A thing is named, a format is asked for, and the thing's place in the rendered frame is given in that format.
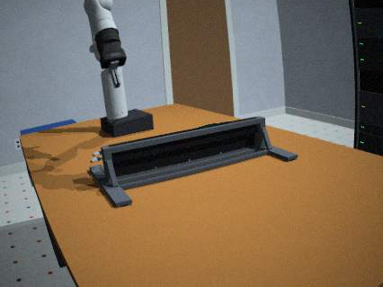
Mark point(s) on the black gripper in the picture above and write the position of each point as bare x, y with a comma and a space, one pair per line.
108, 43

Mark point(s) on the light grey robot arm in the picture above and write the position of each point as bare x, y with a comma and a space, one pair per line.
114, 98

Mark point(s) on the dark grey rack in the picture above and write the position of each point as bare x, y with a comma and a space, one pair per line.
201, 143

